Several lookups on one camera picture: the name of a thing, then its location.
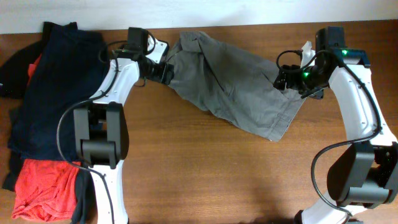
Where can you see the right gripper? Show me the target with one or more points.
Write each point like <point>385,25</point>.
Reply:
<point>292,83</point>

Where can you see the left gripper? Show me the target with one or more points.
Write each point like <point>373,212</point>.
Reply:
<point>163,72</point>

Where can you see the grey shorts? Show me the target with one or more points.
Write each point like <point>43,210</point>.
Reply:
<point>233,84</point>

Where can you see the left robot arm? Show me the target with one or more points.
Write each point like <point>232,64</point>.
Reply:
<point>101,134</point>

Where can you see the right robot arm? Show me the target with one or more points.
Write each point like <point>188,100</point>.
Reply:
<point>365,175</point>

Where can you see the navy blue garment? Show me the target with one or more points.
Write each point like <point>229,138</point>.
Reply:
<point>68,72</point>

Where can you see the red mesh garment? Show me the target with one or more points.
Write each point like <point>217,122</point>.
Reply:
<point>45,187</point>

